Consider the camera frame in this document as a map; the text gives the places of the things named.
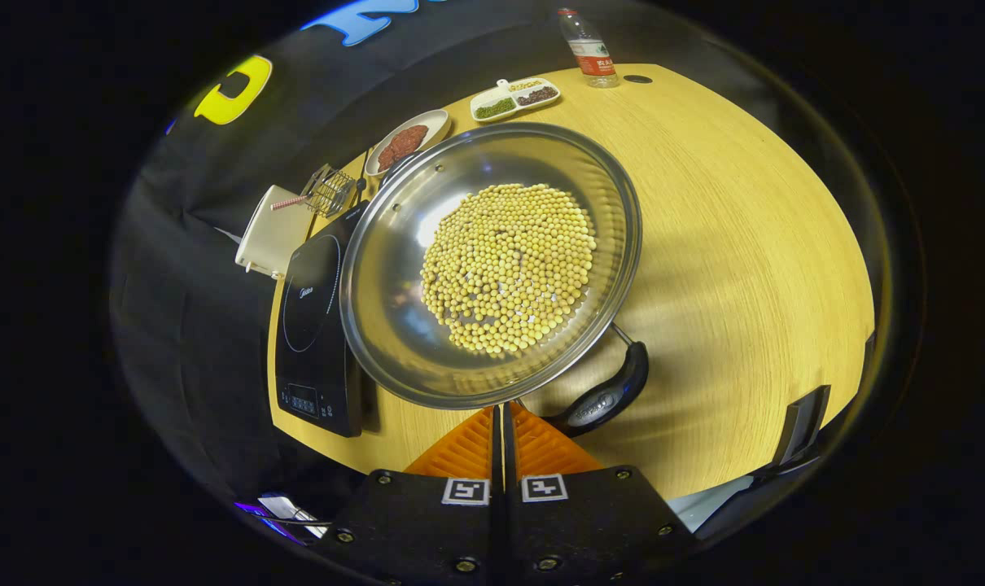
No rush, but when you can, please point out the white divided dish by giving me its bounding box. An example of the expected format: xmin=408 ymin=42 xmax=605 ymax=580
xmin=470 ymin=77 xmax=562 ymax=124

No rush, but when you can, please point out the plastic water bottle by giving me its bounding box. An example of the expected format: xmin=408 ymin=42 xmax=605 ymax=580
xmin=558 ymin=8 xmax=621 ymax=89

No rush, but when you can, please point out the white toaster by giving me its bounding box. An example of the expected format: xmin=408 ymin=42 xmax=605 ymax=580
xmin=234 ymin=185 xmax=314 ymax=280

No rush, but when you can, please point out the black power cable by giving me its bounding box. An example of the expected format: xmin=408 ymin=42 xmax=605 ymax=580
xmin=352 ymin=146 xmax=377 ymax=204

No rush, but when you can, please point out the dark chair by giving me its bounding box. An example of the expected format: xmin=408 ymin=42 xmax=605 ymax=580
xmin=692 ymin=385 xmax=832 ymax=542

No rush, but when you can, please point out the round white plate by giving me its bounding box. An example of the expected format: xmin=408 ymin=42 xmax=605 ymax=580
xmin=365 ymin=109 xmax=452 ymax=178

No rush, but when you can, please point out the black induction cooktop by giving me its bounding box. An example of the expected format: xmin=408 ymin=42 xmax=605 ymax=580
xmin=274 ymin=201 xmax=379 ymax=438

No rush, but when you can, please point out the stainless steel pot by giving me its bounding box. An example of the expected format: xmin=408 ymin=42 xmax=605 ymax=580
xmin=339 ymin=122 xmax=650 ymax=438

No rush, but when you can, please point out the pile of soybeans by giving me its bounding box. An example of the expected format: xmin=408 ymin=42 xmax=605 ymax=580
xmin=420 ymin=183 xmax=598 ymax=359

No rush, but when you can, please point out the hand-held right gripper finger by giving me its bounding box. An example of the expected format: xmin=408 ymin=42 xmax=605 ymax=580
xmin=505 ymin=401 xmax=697 ymax=586
xmin=313 ymin=405 xmax=506 ymax=586

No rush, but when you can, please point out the metal wire basket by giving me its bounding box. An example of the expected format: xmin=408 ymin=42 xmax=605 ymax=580
xmin=301 ymin=163 xmax=359 ymax=218

